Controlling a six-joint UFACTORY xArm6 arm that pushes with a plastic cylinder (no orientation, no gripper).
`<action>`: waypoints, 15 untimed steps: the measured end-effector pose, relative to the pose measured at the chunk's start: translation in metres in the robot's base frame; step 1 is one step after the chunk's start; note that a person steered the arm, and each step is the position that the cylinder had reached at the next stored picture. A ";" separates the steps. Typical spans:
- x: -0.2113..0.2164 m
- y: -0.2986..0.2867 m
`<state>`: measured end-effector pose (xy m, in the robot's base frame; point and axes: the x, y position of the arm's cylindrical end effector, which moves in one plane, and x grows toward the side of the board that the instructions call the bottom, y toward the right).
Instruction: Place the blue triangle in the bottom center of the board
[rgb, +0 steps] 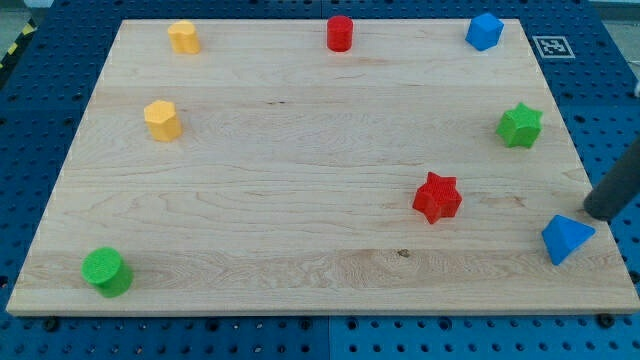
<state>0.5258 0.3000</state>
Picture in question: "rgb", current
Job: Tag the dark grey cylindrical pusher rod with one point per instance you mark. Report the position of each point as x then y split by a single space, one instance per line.
617 188

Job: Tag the red cylinder block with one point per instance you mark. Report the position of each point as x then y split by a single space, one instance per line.
339 33

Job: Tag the blue triangle block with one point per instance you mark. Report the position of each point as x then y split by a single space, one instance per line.
563 235

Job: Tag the yellow hexagon block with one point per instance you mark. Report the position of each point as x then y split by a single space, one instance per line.
162 121

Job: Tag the white fiducial marker tag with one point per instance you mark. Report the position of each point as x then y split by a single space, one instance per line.
553 47

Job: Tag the light wooden board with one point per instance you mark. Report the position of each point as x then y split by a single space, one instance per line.
290 190

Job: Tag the blue cube block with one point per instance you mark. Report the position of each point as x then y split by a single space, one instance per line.
484 31

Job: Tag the red star block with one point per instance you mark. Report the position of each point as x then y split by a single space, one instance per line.
437 198

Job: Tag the green star block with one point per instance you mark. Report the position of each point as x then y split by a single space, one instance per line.
520 126

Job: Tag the green cylinder block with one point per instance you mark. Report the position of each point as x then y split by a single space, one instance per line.
106 271

